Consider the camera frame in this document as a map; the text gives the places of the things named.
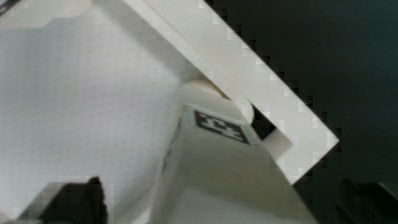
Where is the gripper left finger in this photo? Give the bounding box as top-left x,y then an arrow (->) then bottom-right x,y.
12,176 -> 109,224

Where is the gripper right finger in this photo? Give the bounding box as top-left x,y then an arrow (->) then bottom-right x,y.
337,179 -> 398,224

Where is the white desk tabletop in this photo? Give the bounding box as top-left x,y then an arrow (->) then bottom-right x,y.
0,0 -> 338,224

